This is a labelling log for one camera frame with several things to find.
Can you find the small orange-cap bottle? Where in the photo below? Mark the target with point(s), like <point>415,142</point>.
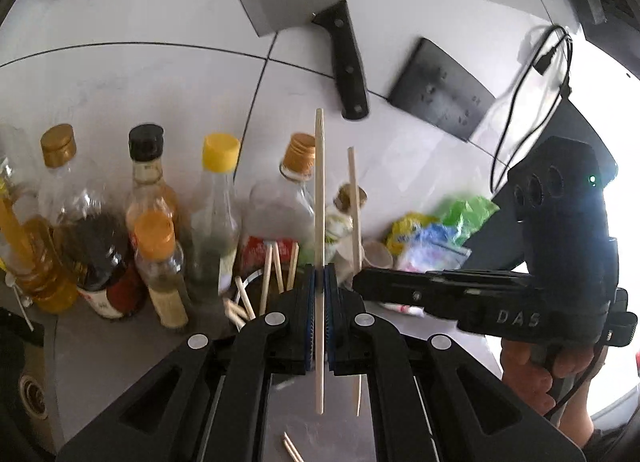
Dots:
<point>162,282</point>

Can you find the yellow cooking oil bottle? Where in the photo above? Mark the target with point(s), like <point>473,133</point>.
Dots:
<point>35,252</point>

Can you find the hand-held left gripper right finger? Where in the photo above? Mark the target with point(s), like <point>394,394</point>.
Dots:
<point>328,322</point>

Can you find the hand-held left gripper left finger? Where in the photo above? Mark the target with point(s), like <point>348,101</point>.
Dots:
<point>310,322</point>

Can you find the pale single chopstick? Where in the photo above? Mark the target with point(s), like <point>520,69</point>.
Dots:
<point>287,453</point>
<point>320,192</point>
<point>354,202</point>

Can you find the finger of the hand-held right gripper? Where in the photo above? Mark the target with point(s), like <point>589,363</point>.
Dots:
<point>400,289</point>

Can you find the dark soy sauce bottle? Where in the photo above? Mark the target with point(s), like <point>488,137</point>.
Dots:
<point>95,252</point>

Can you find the brown-label dark bottle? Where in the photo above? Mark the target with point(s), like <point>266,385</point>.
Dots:
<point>150,182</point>

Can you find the green plastic bag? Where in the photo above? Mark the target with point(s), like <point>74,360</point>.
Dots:
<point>467,214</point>

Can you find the yellow snack packet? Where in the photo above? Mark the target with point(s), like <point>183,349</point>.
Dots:
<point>407,232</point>

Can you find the blue white plastic packet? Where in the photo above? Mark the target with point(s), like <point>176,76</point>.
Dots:
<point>435,249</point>

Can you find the black cylindrical utensil holder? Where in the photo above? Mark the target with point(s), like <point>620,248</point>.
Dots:
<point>215,322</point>

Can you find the row of bamboo chopsticks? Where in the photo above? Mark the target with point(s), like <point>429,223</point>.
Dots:
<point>292,447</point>

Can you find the black wall socket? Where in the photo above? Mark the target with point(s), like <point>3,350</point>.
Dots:
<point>440,89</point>

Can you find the small white-label bottle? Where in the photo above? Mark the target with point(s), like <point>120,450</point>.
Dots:
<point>342,222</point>

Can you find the person's right hand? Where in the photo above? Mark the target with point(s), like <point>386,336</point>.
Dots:
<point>520,377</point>

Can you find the yellow-cap clear bottle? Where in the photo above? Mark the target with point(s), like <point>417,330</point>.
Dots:
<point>215,222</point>

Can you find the black sink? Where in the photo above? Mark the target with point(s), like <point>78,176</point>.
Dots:
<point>25,392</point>

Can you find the person's right forearm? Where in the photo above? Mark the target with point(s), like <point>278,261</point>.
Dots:
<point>577,422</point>

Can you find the clear glass bottle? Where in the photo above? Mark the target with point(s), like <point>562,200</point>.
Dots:
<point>280,207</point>

